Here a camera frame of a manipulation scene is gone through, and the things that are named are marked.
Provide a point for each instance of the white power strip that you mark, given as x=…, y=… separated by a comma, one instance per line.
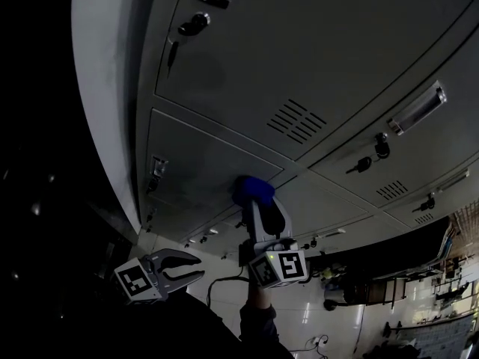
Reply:
x=318, y=340

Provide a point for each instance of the grey metal locker doors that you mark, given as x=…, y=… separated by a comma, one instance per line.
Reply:
x=299, y=51

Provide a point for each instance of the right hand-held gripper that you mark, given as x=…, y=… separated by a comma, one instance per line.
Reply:
x=278, y=267

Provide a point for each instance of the blue cloth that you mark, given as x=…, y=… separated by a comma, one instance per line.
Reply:
x=254, y=189

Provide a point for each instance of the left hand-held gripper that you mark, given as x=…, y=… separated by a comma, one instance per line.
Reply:
x=136, y=282

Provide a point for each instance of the person's right forearm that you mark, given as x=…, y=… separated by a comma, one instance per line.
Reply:
x=258, y=324

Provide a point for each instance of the dark table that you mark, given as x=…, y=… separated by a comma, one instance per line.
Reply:
x=389, y=282

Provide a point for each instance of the grey patterned floor mat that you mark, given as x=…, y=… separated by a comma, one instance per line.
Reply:
x=441, y=337

